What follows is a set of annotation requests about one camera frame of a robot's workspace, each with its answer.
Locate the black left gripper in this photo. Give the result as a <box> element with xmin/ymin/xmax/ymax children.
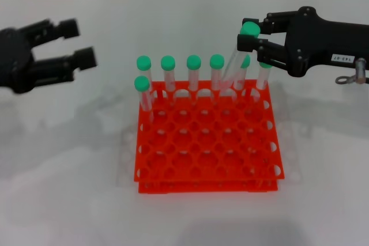
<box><xmin>0</xmin><ymin>18</ymin><xmax>97</xmax><ymax>94</ymax></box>

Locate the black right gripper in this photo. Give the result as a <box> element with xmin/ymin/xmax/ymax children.
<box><xmin>236</xmin><ymin>6</ymin><xmax>369</xmax><ymax>79</ymax></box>

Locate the clear green-capped test tube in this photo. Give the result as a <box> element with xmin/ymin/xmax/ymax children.
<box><xmin>209</xmin><ymin>54</ymin><xmax>225</xmax><ymax>105</ymax></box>
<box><xmin>186</xmin><ymin>54</ymin><xmax>202</xmax><ymax>106</ymax></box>
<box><xmin>219</xmin><ymin>22</ymin><xmax>261</xmax><ymax>90</ymax></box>
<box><xmin>233</xmin><ymin>55</ymin><xmax>251</xmax><ymax>104</ymax></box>
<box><xmin>253</xmin><ymin>61</ymin><xmax>274</xmax><ymax>103</ymax></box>
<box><xmin>160</xmin><ymin>55</ymin><xmax>177</xmax><ymax>106</ymax></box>
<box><xmin>135</xmin><ymin>55</ymin><xmax>159</xmax><ymax>103</ymax></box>
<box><xmin>134</xmin><ymin>75</ymin><xmax>156</xmax><ymax>123</ymax></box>

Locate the orange test tube rack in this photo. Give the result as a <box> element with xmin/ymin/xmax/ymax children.
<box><xmin>134</xmin><ymin>79</ymin><xmax>285</xmax><ymax>194</ymax></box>

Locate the silver right connector with cable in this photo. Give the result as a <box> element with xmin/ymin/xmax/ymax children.
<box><xmin>335</xmin><ymin>58</ymin><xmax>369</xmax><ymax>86</ymax></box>

